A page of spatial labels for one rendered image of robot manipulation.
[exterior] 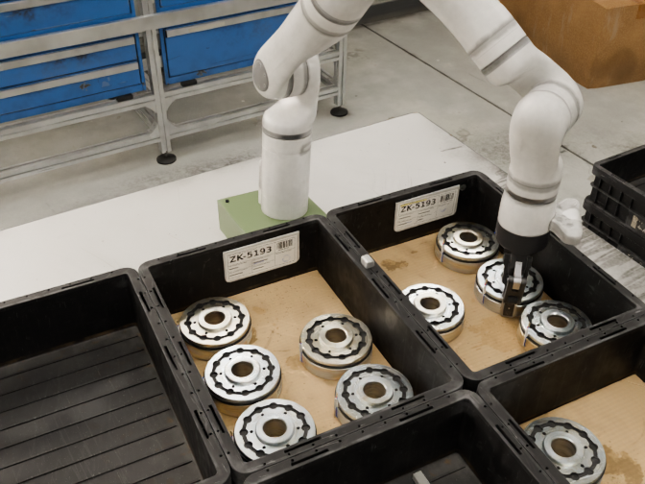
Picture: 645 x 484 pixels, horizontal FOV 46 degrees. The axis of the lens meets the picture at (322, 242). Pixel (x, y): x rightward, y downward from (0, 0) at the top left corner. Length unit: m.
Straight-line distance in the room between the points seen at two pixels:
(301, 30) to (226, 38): 1.88
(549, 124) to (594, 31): 2.89
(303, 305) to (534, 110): 0.46
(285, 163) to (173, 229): 0.31
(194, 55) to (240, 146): 0.45
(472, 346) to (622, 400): 0.21
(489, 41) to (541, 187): 0.20
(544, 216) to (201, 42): 2.15
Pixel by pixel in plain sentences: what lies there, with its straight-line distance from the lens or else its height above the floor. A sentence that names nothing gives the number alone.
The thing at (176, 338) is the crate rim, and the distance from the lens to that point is 0.98.
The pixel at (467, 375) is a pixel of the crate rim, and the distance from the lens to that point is 0.94.
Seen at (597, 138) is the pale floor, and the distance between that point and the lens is 3.49.
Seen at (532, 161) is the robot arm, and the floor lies 1.11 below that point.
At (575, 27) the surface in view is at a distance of 3.95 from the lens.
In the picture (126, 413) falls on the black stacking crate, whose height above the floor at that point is 0.83.
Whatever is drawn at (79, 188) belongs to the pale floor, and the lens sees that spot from 3.06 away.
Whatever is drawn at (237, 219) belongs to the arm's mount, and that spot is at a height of 0.77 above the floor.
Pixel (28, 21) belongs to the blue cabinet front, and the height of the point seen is 0.66.
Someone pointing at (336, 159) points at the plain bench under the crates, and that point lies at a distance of 1.76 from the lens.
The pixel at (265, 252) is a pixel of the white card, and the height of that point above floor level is 0.90.
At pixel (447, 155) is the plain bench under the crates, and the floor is 0.70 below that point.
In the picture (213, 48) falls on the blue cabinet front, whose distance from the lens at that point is 3.05.
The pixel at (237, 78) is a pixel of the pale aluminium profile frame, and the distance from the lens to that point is 3.12.
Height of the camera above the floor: 1.61
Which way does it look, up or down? 37 degrees down
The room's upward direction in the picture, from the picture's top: 1 degrees clockwise
